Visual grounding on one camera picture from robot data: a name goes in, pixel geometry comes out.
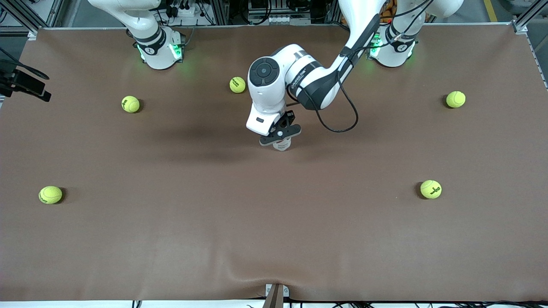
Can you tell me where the white socket strip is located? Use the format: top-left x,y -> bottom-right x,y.
247,14 -> 312,25

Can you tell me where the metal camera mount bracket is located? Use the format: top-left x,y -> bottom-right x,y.
262,283 -> 290,308

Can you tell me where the white power strip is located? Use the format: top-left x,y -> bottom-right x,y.
169,3 -> 207,18

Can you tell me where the orange packaged snacks pile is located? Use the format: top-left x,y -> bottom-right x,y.
380,0 -> 399,22

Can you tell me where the aluminium frame corner post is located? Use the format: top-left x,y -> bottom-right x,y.
0,0 -> 65,39
512,0 -> 548,35

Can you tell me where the brown table cover mat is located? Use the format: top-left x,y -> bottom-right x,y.
0,25 -> 548,302

